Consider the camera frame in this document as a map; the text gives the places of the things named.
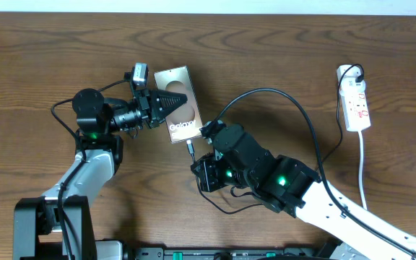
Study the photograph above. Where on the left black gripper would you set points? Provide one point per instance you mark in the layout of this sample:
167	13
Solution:
152	102

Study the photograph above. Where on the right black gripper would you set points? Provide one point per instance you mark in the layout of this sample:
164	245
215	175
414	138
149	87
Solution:
208	181

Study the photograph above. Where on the gold Galaxy smartphone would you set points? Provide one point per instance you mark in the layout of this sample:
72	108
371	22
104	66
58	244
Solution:
185	122

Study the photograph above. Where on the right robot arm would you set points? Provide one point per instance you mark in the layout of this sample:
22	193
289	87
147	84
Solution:
284	184

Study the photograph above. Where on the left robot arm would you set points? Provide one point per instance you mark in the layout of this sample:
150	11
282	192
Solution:
58	224

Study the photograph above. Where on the white power strip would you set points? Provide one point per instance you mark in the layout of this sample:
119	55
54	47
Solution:
351	85

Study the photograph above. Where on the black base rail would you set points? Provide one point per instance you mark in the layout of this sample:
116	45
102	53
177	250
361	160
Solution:
155	253

